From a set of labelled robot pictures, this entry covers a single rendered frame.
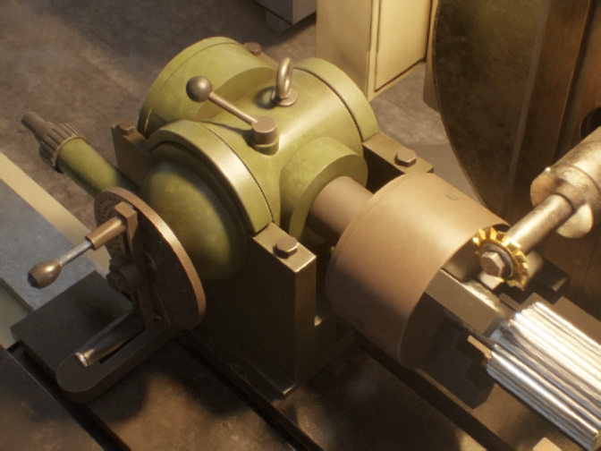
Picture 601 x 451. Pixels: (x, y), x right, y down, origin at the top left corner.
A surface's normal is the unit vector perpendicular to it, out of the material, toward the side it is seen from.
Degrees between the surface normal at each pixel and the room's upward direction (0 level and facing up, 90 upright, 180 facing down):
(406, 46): 90
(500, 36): 90
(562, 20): 90
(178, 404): 0
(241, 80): 90
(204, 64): 6
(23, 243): 0
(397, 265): 39
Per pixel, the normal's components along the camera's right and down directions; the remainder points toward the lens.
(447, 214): 0.07, -0.71
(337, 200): -0.32, -0.36
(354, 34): -0.71, 0.52
